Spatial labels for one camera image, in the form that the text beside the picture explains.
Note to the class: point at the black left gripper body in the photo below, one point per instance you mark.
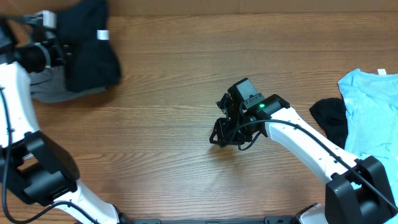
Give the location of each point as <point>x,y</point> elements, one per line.
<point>58,53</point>

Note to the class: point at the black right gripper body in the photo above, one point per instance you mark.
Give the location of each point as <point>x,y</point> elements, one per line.
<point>230,127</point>

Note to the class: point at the black t-shirt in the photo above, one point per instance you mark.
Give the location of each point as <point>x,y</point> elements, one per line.
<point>93,63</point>

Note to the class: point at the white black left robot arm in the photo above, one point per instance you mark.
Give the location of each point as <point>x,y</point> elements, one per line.
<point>33,167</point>

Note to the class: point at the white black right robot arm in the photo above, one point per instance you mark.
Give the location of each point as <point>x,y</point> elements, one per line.
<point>356,190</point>

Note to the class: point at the folded grey shorts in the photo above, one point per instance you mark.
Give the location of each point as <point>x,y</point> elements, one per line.
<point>49,87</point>

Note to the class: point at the dark garment under pile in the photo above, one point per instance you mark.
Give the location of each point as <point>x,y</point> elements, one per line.
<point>330,114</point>

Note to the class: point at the light blue t-shirt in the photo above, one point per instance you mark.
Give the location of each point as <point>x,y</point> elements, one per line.
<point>371,112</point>

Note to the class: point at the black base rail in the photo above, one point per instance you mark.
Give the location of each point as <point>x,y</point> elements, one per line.
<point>211,221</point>

